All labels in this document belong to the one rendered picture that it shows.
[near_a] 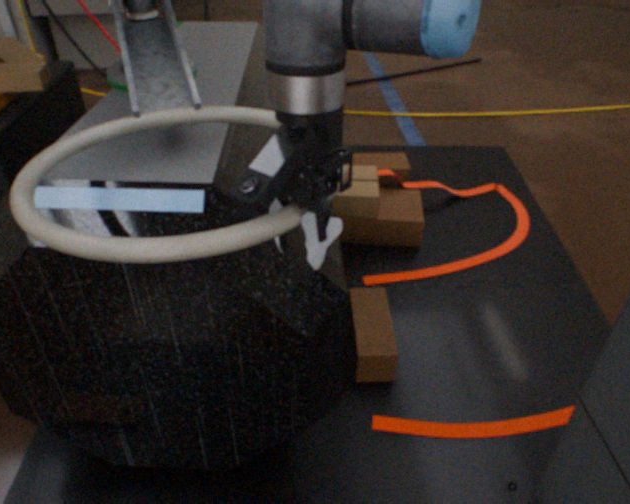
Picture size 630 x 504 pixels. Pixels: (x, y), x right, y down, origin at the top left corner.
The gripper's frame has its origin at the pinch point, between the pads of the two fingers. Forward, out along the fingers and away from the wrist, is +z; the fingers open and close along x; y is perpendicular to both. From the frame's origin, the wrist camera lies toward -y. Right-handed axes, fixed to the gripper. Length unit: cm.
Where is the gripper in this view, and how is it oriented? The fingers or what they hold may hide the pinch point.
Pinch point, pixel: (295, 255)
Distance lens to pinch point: 73.6
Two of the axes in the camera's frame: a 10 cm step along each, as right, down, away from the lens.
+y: 6.6, -4.2, 6.2
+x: -7.5, -3.7, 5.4
